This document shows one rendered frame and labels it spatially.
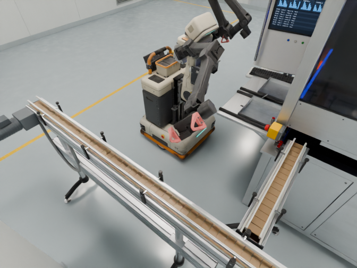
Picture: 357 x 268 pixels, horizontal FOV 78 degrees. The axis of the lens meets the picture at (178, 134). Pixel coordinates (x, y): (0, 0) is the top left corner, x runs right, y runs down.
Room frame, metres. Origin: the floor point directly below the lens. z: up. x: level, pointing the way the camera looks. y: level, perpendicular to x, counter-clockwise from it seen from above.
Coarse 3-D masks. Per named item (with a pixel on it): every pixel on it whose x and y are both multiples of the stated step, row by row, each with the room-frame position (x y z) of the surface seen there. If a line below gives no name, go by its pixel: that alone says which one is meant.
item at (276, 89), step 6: (270, 78) 1.67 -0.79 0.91; (264, 84) 1.57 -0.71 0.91; (270, 84) 1.61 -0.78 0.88; (276, 84) 1.61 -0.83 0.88; (282, 84) 1.60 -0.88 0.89; (288, 84) 1.57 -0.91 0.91; (258, 90) 1.47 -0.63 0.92; (264, 90) 1.52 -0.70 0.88; (270, 90) 1.52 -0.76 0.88; (276, 90) 1.52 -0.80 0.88; (282, 90) 1.52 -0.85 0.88; (270, 96) 1.40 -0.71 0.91; (276, 96) 1.44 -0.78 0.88; (282, 96) 1.44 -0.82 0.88
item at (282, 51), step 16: (288, 0) 2.02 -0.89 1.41; (304, 0) 1.96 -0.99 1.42; (320, 0) 1.90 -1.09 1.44; (272, 16) 2.06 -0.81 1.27; (288, 16) 2.00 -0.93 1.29; (304, 16) 1.94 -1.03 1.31; (272, 32) 2.05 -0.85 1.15; (288, 32) 1.98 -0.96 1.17; (304, 32) 1.91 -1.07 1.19; (272, 48) 2.03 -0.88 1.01; (288, 48) 1.96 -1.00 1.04; (304, 48) 1.89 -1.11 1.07; (256, 64) 2.08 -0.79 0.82; (272, 64) 2.00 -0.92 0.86; (288, 64) 1.93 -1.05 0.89
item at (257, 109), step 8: (256, 96) 1.39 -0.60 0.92; (248, 104) 1.33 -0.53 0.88; (256, 104) 1.33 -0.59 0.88; (264, 104) 1.33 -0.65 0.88; (272, 104) 1.31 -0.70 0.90; (240, 112) 1.23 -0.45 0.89; (248, 112) 1.24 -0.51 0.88; (256, 112) 1.24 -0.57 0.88; (264, 112) 1.24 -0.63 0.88; (272, 112) 1.24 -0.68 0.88; (256, 120) 1.12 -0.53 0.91; (264, 120) 1.15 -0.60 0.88
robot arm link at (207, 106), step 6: (186, 102) 0.79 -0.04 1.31; (204, 102) 0.73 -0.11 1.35; (210, 102) 0.71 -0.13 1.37; (186, 108) 0.74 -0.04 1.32; (192, 108) 0.73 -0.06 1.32; (198, 108) 0.70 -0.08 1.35; (204, 108) 0.68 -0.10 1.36; (210, 108) 0.67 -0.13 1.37; (204, 114) 0.67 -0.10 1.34; (210, 114) 0.67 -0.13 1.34
